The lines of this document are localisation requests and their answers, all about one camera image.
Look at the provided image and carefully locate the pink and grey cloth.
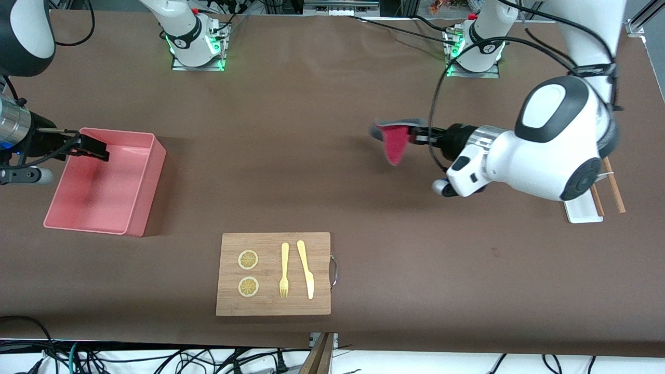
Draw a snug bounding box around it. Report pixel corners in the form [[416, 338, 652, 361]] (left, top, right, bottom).
[[370, 118, 428, 167]]

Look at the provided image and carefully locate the pink plastic bin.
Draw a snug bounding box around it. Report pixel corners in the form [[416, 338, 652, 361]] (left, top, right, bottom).
[[43, 127, 167, 237]]

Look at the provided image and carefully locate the white rectangular tray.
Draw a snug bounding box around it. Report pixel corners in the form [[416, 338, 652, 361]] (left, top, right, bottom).
[[564, 197, 604, 224]]

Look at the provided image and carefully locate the brown wooden chopstick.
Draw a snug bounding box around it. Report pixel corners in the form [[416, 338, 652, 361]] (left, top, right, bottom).
[[603, 156, 627, 214], [590, 184, 606, 217]]

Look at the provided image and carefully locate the yellow plastic knife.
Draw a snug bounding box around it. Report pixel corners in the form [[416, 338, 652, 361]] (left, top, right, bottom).
[[297, 240, 315, 300]]

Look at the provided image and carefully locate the yellow plastic fork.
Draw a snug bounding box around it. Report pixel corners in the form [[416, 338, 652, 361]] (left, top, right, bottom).
[[279, 243, 290, 299]]

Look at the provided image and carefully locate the wooden cutting board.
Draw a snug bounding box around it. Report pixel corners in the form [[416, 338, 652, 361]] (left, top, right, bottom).
[[216, 232, 338, 316]]

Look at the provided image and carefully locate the brown wooden plank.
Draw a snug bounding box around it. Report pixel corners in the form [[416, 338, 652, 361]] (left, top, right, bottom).
[[299, 332, 333, 374]]

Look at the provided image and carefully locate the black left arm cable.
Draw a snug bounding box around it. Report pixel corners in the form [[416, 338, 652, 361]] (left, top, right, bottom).
[[429, 0, 621, 173]]

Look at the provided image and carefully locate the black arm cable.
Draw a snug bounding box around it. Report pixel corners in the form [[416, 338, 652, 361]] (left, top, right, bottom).
[[49, 0, 95, 46], [429, 0, 621, 173]]

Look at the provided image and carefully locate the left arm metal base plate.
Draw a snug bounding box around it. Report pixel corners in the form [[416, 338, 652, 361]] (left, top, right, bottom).
[[445, 29, 501, 79]]

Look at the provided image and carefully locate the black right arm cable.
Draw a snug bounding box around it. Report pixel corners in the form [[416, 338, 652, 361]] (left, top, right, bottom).
[[49, 0, 95, 46]]

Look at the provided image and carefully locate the black cable on table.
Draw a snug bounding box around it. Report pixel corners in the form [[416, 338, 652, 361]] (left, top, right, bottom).
[[345, 15, 460, 45]]

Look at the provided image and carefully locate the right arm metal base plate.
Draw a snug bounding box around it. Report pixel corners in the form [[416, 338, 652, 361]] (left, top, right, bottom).
[[171, 18, 229, 72]]

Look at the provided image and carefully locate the grey metal frame device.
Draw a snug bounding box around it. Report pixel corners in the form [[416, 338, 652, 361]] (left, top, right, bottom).
[[304, 0, 380, 16]]

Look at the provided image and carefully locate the black floor cable loop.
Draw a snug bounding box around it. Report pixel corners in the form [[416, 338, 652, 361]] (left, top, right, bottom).
[[0, 315, 58, 374]]

